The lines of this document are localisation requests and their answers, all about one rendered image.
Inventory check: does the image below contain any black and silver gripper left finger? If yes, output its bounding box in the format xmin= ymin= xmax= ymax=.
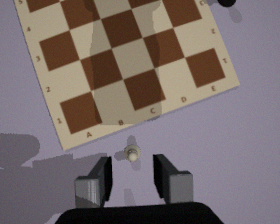
xmin=74 ymin=156 xmax=113 ymax=208

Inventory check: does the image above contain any brown and cream chessboard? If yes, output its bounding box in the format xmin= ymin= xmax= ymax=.
xmin=14 ymin=0 xmax=240 ymax=150

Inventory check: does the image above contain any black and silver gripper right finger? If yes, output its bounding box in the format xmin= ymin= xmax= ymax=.
xmin=153 ymin=154 xmax=193 ymax=204

